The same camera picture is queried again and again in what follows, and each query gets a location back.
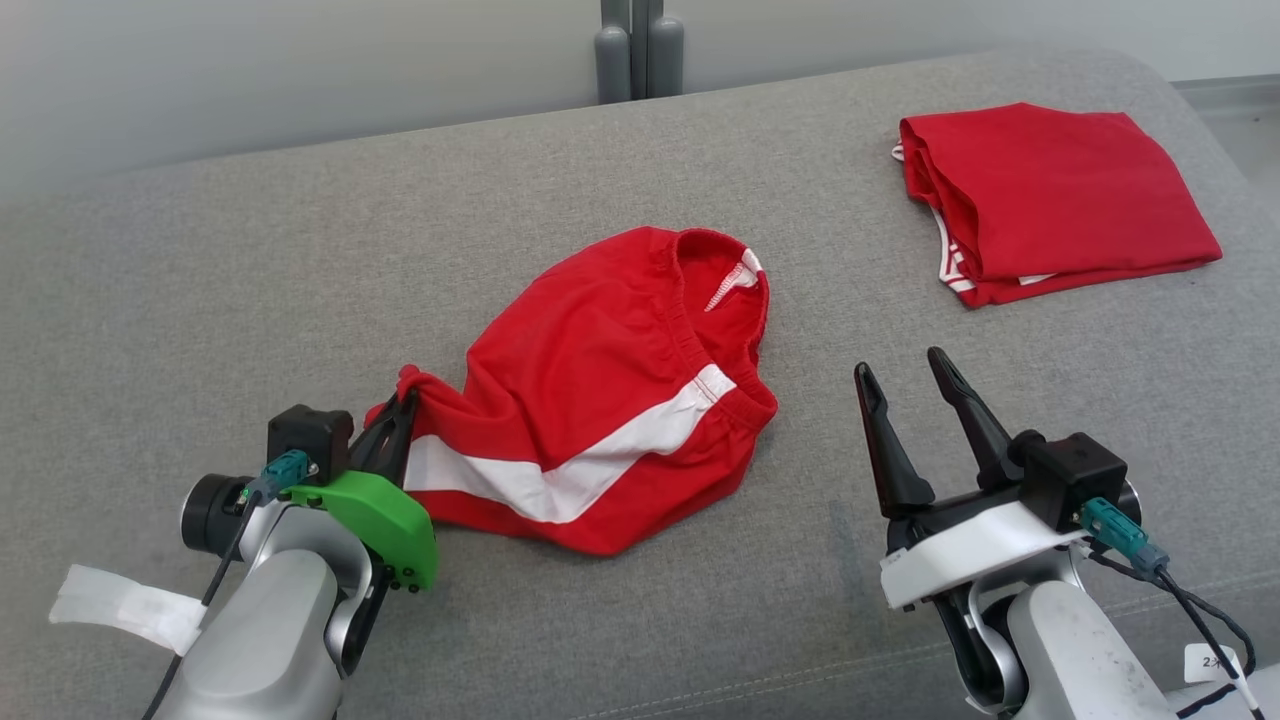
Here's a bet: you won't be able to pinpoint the white cable label tag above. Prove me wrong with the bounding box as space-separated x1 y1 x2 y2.
1185 645 1243 687

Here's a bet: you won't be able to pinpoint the red jersey with white sleeves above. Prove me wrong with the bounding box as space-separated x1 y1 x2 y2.
892 102 1223 309

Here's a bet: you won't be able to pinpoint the grey partition post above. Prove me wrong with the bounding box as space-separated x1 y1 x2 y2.
595 0 686 104

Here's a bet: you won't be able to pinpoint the right cable with teal plug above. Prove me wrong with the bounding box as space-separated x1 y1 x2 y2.
1080 498 1259 716

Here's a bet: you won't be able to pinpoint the grey fabric sofa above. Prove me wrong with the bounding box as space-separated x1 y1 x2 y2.
0 48 1280 720

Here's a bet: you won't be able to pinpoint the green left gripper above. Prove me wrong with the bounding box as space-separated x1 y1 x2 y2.
283 393 440 593

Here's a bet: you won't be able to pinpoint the left cable with teal plug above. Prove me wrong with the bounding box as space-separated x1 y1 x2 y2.
140 450 313 720

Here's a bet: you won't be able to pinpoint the red shorts with white stripes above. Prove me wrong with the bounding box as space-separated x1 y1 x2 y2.
365 227 779 556

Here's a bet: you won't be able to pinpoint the white tape strip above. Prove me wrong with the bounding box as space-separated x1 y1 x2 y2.
50 565 208 657

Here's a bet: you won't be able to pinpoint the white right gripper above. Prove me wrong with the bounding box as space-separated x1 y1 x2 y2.
853 346 1089 612

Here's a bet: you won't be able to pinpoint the cable with teal plug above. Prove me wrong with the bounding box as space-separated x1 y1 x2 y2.
140 450 313 720
1080 498 1259 716

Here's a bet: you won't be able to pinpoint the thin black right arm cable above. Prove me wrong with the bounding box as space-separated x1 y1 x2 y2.
1085 548 1257 651

